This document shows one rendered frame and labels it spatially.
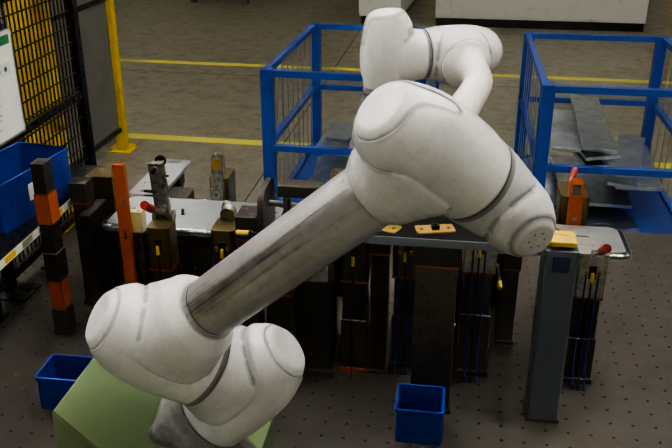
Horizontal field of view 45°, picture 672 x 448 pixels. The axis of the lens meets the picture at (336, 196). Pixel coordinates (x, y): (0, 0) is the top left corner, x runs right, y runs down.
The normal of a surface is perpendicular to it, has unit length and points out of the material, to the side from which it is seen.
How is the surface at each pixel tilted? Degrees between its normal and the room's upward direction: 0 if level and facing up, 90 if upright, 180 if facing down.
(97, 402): 44
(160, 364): 106
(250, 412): 98
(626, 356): 0
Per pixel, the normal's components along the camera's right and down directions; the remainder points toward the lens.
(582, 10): -0.15, 0.39
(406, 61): 0.35, 0.39
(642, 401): 0.00, -0.92
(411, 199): -0.04, 0.76
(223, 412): 0.10, 0.62
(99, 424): 0.69, -0.62
